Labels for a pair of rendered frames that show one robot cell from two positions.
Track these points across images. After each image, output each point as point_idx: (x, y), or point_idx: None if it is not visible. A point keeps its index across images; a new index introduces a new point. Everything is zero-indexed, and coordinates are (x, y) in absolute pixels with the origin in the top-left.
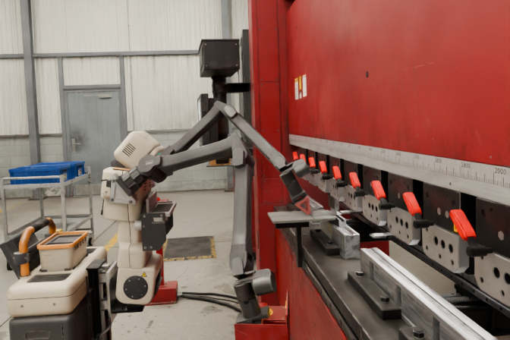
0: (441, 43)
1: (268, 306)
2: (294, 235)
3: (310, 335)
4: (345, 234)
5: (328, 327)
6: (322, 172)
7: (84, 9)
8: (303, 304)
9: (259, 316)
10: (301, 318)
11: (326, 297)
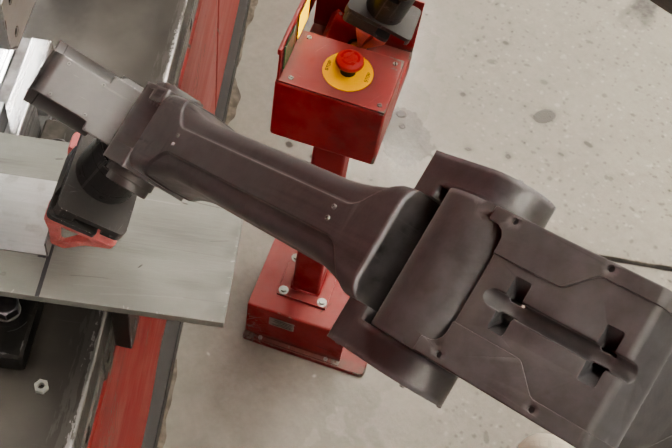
0: None
1: (349, 1)
2: (78, 428)
3: (147, 329)
4: (41, 47)
5: (187, 84)
6: None
7: None
8: (127, 385)
9: None
10: (123, 441)
11: (184, 45)
